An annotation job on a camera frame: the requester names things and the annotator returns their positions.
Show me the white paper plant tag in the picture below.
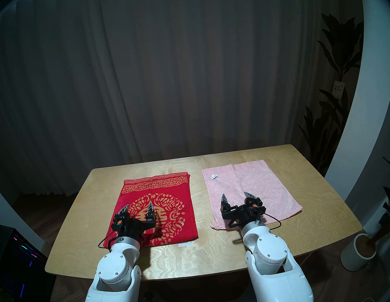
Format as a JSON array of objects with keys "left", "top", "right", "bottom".
[{"left": 332, "top": 80, "right": 347, "bottom": 100}]

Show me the black computer tower with lights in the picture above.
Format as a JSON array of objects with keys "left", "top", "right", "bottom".
[{"left": 0, "top": 219, "right": 59, "bottom": 302}]

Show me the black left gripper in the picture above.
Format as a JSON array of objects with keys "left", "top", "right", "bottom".
[{"left": 110, "top": 201, "right": 159, "bottom": 245}]

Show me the tall dark leafy plant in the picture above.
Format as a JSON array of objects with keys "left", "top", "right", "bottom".
[{"left": 287, "top": 9, "right": 379, "bottom": 177}]

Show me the plain pink towel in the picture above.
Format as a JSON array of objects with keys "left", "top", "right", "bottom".
[{"left": 201, "top": 157, "right": 304, "bottom": 232}]

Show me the red towel with gold pattern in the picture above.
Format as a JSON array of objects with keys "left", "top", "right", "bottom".
[{"left": 107, "top": 172, "right": 200, "bottom": 251}]

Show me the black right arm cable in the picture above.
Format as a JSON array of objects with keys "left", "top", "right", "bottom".
[{"left": 261, "top": 211, "right": 283, "bottom": 232}]

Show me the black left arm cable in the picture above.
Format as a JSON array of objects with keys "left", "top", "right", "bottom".
[{"left": 97, "top": 229, "right": 120, "bottom": 253}]

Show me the grey pleated curtain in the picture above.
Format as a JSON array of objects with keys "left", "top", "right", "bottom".
[{"left": 0, "top": 0, "right": 379, "bottom": 203}]

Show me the white cylindrical plant pot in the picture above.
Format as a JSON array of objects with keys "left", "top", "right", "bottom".
[{"left": 338, "top": 232, "right": 379, "bottom": 273}]

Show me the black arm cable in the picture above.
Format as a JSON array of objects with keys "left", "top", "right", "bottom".
[
  {"left": 97, "top": 229, "right": 120, "bottom": 253},
  {"left": 261, "top": 211, "right": 283, "bottom": 232}
]

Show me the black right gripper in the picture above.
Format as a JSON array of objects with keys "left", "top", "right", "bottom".
[{"left": 219, "top": 190, "right": 268, "bottom": 230}]

